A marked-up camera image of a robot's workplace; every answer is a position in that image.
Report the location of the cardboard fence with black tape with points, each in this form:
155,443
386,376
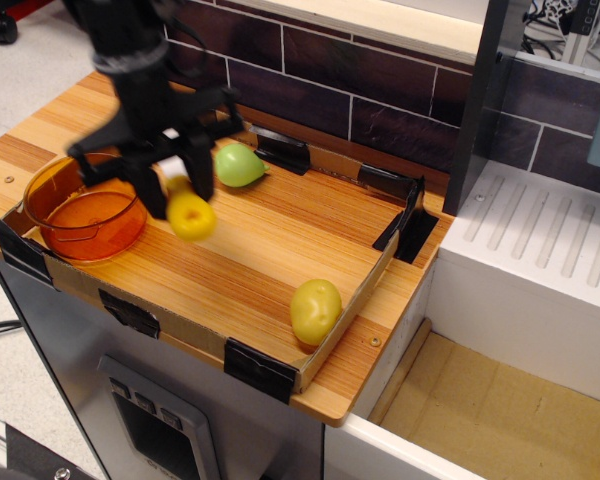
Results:
236,285

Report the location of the white toy sink drainboard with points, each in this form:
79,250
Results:
517,277

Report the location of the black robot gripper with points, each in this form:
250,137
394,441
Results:
153,122

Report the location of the green toy pear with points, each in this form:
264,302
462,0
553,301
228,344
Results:
237,165

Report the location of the dark grey vertical post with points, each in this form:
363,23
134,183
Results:
500,41

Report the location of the toy oven front panel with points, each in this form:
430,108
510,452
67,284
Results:
173,436

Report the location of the yellow handled white toy knife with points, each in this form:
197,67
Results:
191,218

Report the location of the yellow toy potato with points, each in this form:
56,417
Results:
314,309

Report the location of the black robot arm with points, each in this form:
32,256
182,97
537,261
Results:
128,30

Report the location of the orange transparent plastic pot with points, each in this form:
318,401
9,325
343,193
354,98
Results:
80,222

